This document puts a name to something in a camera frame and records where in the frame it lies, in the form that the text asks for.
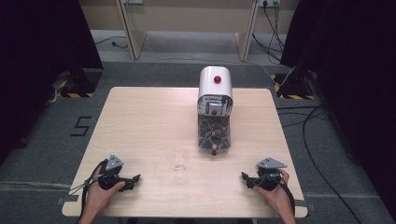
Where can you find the person's left hand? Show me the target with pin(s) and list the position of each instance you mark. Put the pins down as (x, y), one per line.
(98, 194)

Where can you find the black stand base striped tape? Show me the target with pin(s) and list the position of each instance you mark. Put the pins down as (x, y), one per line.
(295, 85)
(82, 84)

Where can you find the white wall socket with plugs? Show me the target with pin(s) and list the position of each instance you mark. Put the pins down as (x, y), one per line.
(269, 2)

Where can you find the person's right hand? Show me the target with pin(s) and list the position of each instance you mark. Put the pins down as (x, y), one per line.
(278, 196)

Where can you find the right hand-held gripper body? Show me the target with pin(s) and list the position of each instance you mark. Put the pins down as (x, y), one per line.
(267, 179)

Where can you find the white power strip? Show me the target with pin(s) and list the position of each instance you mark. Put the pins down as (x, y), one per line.
(133, 1)

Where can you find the white dispenser with red knob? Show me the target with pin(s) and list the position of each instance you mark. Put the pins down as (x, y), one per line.
(214, 88)

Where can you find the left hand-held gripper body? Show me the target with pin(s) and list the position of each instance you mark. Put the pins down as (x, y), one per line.
(112, 179)

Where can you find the clear glass cup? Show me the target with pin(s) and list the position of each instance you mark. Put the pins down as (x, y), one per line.
(179, 166)

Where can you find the black curtain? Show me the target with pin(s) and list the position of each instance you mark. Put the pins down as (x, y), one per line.
(37, 62)
(355, 62)

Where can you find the beige background desk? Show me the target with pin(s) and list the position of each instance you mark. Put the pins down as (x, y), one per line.
(134, 40)

